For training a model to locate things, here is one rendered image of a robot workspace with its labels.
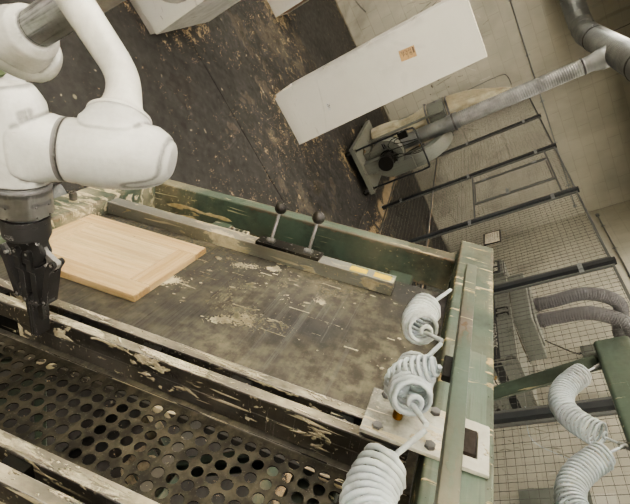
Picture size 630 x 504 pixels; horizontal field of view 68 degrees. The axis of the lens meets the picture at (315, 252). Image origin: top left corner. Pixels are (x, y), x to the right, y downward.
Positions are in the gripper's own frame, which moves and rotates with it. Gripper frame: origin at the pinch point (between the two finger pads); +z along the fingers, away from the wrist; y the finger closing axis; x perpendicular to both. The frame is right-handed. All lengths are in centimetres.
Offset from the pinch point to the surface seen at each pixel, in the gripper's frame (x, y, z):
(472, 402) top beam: 15, 78, -1
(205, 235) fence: 61, -1, 6
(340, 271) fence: 60, 42, 5
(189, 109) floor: 265, -140, 13
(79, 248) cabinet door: 34.5, -24.3, 6.8
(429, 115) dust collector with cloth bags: 631, 7, 30
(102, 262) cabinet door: 31.7, -14.3, 6.8
